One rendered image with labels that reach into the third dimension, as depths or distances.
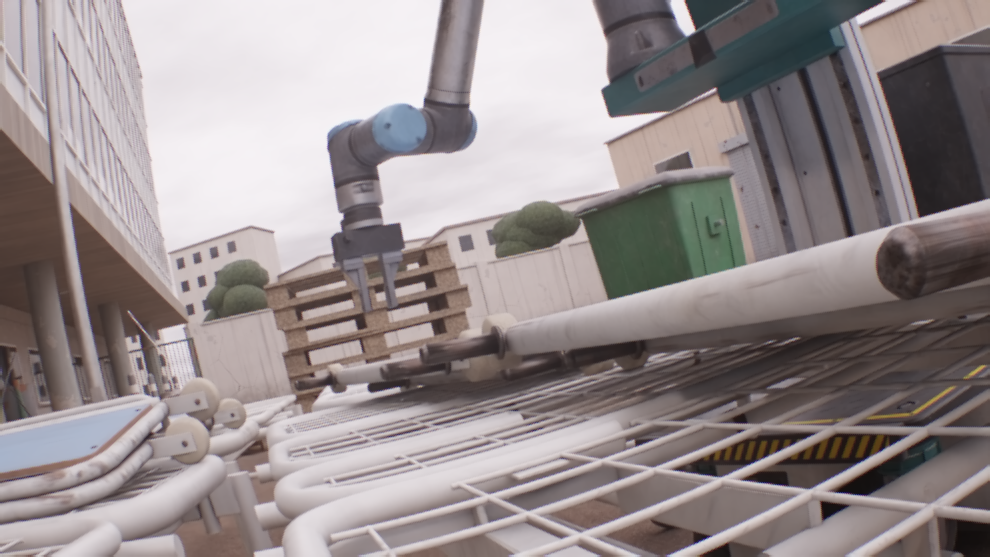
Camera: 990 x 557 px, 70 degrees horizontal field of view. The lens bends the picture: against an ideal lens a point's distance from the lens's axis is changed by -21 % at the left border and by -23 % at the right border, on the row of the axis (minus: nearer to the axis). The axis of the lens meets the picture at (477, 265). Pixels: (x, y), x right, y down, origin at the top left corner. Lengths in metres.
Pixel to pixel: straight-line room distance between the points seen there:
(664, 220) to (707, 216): 0.42
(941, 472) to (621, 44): 1.24
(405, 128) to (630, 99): 0.41
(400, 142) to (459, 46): 0.22
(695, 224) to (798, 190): 5.84
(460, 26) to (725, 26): 0.55
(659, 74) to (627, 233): 6.21
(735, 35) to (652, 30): 0.28
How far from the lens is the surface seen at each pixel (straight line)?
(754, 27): 1.32
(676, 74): 1.48
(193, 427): 1.12
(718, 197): 7.75
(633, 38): 1.58
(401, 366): 1.09
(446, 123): 1.68
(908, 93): 1.56
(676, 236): 7.32
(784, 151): 1.60
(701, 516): 0.54
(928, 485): 0.47
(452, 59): 1.67
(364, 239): 1.67
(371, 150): 1.62
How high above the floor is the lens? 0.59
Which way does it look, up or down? 4 degrees up
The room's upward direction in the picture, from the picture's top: 14 degrees counter-clockwise
